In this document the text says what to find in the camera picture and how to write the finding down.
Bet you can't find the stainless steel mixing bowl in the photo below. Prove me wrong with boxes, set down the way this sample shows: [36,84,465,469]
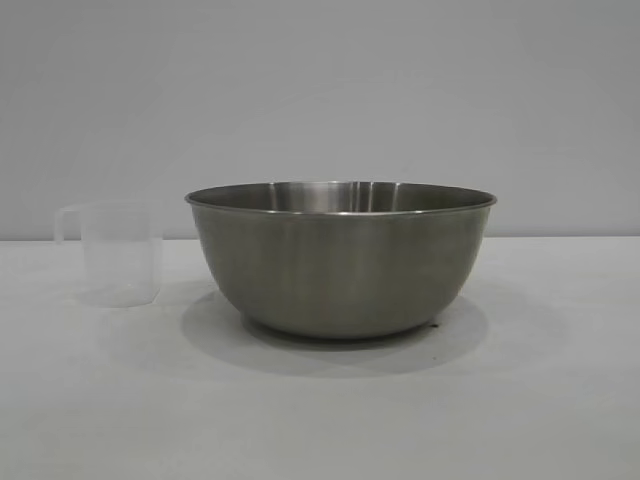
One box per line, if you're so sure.
[183,180,499,342]

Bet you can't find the clear plastic measuring cup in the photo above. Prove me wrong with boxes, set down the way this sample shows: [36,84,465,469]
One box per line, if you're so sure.
[53,203,164,308]

